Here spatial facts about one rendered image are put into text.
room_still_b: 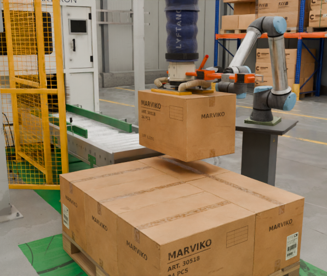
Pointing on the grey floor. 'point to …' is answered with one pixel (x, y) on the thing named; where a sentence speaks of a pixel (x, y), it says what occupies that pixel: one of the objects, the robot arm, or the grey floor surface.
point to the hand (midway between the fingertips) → (207, 75)
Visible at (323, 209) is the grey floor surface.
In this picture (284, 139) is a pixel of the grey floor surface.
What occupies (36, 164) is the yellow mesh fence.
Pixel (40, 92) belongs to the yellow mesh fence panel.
